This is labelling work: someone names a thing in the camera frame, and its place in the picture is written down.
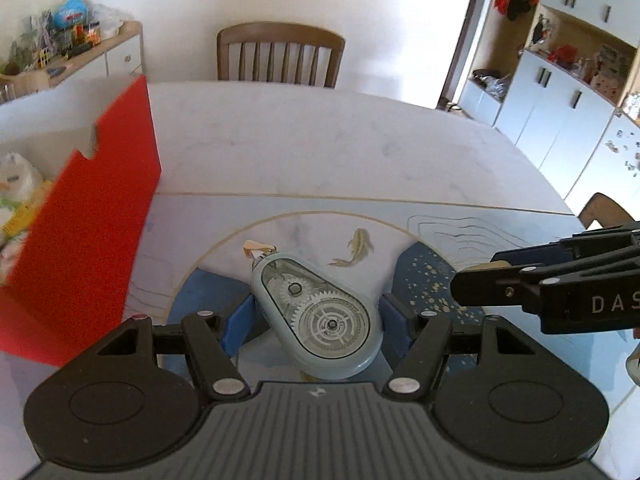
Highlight pale blue gear tape dispenser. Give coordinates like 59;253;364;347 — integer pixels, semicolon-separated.
250;252;383;380

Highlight yellow small box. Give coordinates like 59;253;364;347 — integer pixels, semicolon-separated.
2;180;53;238

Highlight white plastic bag pouch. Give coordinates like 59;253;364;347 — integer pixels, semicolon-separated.
0;152;43;226

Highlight wooden chair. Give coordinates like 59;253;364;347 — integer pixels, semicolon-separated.
216;22;346;89
577;192;634;229

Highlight red cardboard box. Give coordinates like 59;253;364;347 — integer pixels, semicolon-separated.
1;76;162;366

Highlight white wooden sideboard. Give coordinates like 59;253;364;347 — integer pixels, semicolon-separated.
27;21;144;91

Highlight blue globe toy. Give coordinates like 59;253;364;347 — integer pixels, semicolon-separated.
53;0;89;29

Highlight white wall cabinets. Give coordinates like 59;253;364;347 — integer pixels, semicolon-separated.
458;0;639;211

